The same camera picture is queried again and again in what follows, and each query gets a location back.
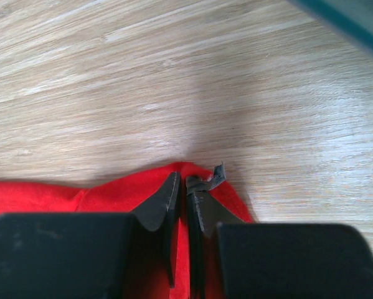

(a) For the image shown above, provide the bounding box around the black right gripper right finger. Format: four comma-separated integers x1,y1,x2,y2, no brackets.
186,164,243,298

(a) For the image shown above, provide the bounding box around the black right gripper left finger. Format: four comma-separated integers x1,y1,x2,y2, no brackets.
133,172,181,288

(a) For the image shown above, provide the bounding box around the red t shirt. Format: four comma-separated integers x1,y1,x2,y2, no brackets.
0,163,252,298

